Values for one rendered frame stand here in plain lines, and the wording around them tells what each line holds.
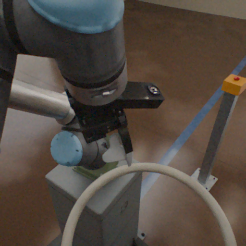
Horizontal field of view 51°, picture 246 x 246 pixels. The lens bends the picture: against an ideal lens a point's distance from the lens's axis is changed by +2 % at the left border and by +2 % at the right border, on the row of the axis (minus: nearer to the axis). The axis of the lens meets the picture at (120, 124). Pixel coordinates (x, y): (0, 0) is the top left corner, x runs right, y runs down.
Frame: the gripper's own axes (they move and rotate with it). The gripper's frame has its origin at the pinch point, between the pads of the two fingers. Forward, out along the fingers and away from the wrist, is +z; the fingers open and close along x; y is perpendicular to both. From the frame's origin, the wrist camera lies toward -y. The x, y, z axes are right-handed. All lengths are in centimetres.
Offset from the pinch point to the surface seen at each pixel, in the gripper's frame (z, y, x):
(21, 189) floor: 178, 84, -67
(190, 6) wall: 392, -332, -450
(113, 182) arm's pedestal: 83, 5, -14
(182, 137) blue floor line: 214, -87, -70
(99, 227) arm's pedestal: 88, 19, 4
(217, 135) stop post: 135, -85, -33
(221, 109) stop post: 114, -88, -44
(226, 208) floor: 182, -78, 14
